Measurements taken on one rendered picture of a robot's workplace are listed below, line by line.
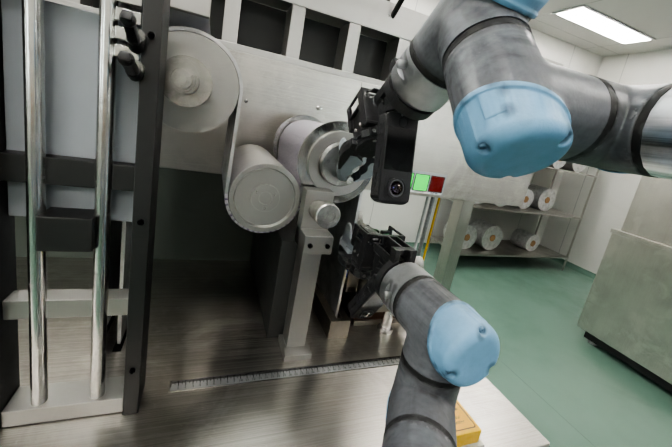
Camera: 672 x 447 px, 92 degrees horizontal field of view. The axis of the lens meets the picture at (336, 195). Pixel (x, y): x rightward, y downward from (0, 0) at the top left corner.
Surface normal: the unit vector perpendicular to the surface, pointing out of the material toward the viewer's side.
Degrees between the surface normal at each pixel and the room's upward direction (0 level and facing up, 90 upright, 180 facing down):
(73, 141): 90
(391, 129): 79
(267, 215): 90
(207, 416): 0
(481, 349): 91
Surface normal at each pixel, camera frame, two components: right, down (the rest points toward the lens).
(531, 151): 0.03, 0.90
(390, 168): 0.34, 0.07
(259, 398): 0.18, -0.96
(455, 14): -0.77, -0.25
